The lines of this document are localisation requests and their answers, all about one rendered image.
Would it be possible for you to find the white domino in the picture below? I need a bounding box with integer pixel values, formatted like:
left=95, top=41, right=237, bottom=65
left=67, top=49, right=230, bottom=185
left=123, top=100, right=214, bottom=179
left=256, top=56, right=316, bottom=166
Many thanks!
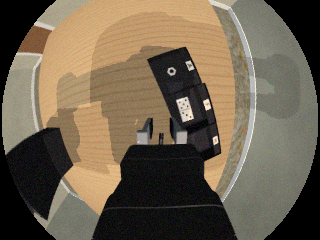
left=176, top=97, right=194, bottom=122

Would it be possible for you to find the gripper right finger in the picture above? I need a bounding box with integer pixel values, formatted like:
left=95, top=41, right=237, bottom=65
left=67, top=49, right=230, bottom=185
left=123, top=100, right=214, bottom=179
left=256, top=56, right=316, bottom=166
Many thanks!
left=170, top=117, right=187, bottom=144

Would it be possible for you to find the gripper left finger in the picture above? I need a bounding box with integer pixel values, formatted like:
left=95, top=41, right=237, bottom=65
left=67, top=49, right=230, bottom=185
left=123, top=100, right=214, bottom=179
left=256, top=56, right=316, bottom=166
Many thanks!
left=136, top=118, right=153, bottom=145

